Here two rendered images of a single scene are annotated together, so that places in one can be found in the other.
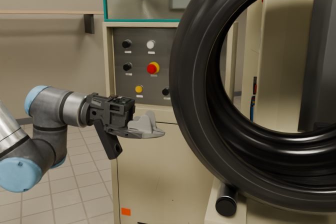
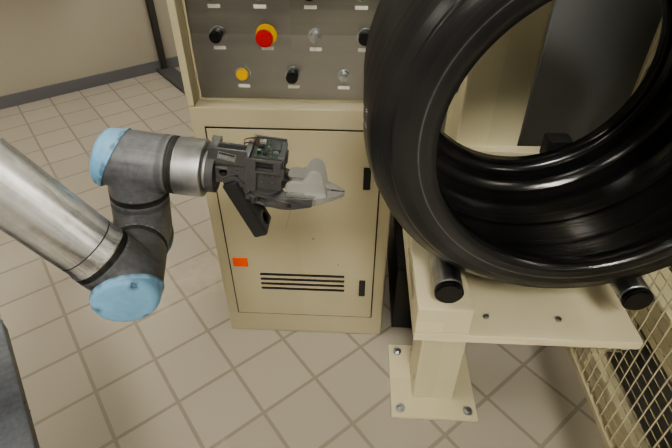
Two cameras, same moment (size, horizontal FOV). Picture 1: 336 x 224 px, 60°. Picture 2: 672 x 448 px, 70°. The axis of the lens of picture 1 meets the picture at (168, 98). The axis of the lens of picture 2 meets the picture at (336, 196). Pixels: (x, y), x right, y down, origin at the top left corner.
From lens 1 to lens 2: 24 cm
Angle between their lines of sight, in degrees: 24
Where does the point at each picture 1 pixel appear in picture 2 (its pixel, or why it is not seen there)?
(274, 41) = not seen: hidden behind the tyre
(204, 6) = (449, 24)
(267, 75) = (481, 65)
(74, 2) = not seen: outside the picture
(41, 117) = (129, 189)
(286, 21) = not seen: outside the picture
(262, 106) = (469, 113)
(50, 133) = (148, 210)
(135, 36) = not seen: outside the picture
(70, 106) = (182, 169)
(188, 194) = (337, 229)
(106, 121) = (250, 186)
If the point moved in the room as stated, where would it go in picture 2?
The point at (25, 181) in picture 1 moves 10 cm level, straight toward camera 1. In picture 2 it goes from (145, 306) to (179, 352)
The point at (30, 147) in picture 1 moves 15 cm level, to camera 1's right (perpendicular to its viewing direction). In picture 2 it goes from (136, 251) to (245, 235)
